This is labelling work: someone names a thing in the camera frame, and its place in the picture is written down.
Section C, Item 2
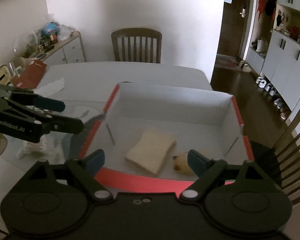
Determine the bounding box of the tan sponge block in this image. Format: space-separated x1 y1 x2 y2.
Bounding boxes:
125 129 176 176

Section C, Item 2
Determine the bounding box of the red cardboard box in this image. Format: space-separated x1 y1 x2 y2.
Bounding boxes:
79 83 253 194

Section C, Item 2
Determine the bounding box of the red paper bag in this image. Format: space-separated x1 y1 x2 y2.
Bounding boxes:
11 60 47 89

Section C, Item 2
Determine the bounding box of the white paper sheet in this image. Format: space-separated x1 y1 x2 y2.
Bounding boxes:
33 77 65 97

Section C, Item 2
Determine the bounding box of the yellow tissue box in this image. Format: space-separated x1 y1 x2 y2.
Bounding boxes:
0 64 12 85

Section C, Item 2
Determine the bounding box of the white sideboard cabinet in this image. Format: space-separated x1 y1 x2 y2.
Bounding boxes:
40 31 86 67

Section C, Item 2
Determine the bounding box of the blue globe toy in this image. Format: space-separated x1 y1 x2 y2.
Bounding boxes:
42 22 58 36

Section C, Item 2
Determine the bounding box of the right wooden chair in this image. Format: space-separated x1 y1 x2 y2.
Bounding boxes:
250 106 300 205

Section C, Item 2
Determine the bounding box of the wooden chair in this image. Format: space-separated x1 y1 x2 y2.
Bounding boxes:
111 28 162 64
250 106 300 205

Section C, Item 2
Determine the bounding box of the door mat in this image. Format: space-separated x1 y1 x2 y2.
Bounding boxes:
215 54 242 72

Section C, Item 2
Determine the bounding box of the far wooden chair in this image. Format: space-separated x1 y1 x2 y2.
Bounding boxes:
111 28 162 64

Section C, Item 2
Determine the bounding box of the dark entrance door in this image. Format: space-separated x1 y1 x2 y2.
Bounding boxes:
217 0 248 57

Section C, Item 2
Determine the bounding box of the white wall cabinet unit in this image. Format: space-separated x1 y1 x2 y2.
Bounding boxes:
245 0 300 109

